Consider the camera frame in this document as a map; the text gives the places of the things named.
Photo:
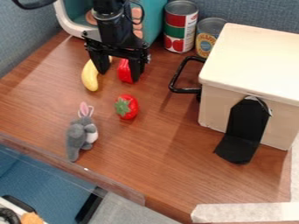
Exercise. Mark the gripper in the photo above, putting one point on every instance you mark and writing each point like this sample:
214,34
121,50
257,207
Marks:
117,38

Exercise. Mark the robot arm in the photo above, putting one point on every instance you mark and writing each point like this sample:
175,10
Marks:
111,11

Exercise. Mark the gray plush rabbit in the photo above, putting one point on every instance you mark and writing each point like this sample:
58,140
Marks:
80,132

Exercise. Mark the red toy pepper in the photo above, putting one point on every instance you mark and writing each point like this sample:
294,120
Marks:
124,73

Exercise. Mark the yellow toy banana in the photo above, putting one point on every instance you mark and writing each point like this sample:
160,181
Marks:
89,77

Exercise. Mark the red toy strawberry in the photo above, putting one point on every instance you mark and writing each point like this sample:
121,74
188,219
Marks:
129,107

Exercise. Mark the teal white toy appliance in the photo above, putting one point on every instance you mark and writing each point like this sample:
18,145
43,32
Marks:
153,17

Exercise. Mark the red green white can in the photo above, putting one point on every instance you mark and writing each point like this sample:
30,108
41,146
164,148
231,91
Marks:
180,26

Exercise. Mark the yellow blue can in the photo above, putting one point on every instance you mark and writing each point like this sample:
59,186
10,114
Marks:
207,38

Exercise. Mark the cream cabinet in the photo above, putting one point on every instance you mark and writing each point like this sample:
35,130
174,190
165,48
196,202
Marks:
249,61

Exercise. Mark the black flap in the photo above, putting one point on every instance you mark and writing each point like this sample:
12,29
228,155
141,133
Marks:
243,131

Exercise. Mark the white board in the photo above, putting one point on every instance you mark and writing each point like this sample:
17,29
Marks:
249,212

